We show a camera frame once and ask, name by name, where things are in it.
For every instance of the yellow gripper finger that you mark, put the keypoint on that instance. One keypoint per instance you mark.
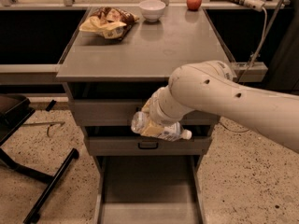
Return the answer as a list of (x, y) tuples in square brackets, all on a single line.
[(152, 129), (146, 107)]

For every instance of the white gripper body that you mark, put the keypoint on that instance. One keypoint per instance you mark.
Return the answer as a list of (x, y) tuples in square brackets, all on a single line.
[(154, 108)]

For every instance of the clear plastic water bottle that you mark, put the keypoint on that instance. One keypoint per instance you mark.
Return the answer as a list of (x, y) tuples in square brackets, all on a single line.
[(143, 125)]

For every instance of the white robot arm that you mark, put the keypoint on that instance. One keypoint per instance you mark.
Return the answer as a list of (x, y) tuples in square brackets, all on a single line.
[(209, 87)]

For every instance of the grey drawer cabinet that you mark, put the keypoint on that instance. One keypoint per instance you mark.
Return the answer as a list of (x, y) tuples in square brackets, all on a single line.
[(137, 66)]

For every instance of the middle grey drawer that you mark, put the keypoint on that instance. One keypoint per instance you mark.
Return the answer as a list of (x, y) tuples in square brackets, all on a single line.
[(143, 146)]

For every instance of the top grey drawer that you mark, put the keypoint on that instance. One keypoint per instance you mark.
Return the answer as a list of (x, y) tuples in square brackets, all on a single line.
[(104, 112)]

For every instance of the open bottom grey drawer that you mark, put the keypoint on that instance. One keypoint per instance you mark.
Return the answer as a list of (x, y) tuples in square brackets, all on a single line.
[(148, 190)]

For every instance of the brown yellow snack bag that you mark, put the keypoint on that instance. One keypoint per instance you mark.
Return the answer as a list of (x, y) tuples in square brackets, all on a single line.
[(109, 22)]

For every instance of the white ceramic bowl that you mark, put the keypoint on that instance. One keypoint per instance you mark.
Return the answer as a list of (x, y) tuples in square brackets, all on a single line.
[(152, 10)]

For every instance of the red apple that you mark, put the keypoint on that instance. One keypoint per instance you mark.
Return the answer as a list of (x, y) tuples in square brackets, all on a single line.
[(193, 4)]

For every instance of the black office chair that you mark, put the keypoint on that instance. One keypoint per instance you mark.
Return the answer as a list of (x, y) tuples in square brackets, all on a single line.
[(14, 111)]

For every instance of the black chair leg bar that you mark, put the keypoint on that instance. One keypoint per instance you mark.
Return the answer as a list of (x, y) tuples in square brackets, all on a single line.
[(33, 216)]

